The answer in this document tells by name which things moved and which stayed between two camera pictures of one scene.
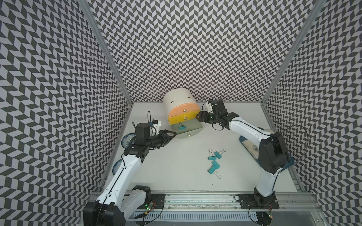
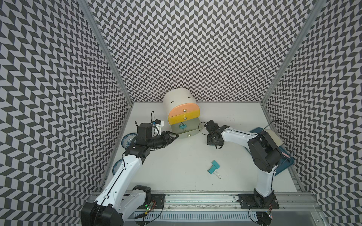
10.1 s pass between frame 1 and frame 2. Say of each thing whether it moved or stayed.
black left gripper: stayed
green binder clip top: moved
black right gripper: moved
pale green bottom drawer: stayed
